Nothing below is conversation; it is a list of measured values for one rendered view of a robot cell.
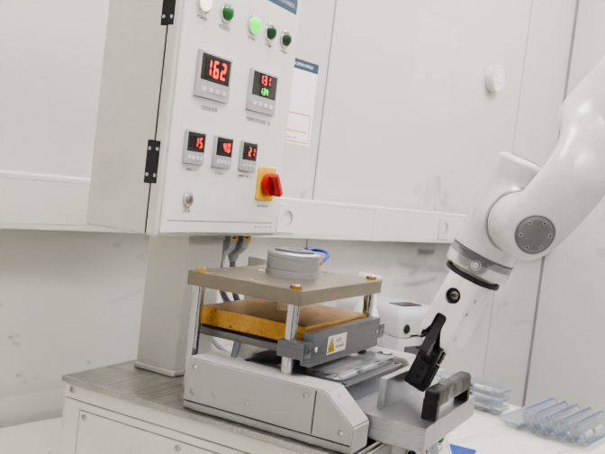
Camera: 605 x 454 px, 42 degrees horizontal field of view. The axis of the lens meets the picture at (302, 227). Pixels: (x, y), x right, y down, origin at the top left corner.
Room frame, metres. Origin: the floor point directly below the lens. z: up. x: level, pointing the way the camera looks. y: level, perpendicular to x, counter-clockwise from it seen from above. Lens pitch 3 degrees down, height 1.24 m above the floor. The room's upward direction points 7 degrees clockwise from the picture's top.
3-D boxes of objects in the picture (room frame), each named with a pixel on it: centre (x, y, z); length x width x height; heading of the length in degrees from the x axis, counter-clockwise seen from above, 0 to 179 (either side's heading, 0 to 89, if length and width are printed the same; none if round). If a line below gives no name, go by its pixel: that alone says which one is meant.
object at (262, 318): (1.16, 0.00, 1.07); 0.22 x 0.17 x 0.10; 152
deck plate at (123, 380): (1.17, 0.04, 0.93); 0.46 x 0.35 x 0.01; 62
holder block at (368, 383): (1.12, -0.06, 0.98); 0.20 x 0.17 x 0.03; 152
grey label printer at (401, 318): (2.09, -0.26, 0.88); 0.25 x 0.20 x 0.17; 46
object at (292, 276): (1.19, 0.03, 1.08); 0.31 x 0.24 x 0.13; 152
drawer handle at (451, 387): (1.03, -0.22, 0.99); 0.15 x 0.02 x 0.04; 152
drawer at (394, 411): (1.10, -0.10, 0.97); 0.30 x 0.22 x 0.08; 62
